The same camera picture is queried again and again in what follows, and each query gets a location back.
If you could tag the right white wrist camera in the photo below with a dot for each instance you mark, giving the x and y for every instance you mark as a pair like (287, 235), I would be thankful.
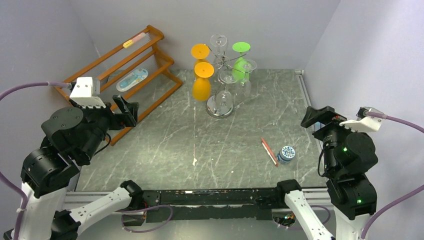
(368, 120)

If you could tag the orange wooden shelf rack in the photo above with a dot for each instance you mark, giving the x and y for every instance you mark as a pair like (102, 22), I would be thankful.
(147, 56)

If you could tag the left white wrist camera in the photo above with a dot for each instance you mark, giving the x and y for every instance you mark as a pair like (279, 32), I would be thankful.
(86, 93)

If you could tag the chrome wire wine glass rack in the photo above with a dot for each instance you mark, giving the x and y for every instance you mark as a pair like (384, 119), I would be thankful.
(226, 66)

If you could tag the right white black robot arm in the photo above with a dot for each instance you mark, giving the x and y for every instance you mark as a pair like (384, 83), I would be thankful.
(348, 152)

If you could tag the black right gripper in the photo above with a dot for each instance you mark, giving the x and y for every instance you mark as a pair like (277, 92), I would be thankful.
(322, 120)

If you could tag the orange plastic goblet front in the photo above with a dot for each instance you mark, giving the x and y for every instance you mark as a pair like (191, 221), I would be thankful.
(201, 89)

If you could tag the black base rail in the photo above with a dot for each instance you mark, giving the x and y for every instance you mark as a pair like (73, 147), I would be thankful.
(217, 204)

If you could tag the orange plastic goblet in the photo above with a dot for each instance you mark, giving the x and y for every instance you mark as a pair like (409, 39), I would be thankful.
(201, 89)
(200, 52)

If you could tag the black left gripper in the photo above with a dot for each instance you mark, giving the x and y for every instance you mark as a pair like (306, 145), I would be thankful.
(131, 111)

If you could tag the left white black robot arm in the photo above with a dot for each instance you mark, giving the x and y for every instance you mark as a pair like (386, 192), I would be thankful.
(72, 136)

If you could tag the small clear wine glass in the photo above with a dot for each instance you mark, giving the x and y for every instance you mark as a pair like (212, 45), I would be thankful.
(218, 48)

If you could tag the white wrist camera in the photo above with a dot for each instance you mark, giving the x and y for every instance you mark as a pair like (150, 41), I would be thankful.
(368, 120)
(86, 93)

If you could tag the red pencil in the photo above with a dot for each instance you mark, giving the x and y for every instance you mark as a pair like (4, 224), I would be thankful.
(269, 152)

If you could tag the blue white blister pack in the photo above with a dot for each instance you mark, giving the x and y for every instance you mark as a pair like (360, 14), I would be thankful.
(132, 79)

